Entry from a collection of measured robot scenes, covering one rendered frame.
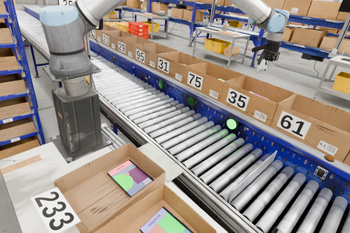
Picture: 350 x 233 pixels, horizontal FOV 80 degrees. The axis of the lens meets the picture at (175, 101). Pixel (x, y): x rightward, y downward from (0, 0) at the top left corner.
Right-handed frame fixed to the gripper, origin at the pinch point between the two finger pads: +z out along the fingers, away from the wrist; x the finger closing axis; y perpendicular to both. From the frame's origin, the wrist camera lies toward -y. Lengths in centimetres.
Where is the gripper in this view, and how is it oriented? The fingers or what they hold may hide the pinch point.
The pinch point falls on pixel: (260, 70)
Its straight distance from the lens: 148.5
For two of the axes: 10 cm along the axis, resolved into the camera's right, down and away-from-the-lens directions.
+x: 7.4, -2.5, 6.3
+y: 6.7, 4.0, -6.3
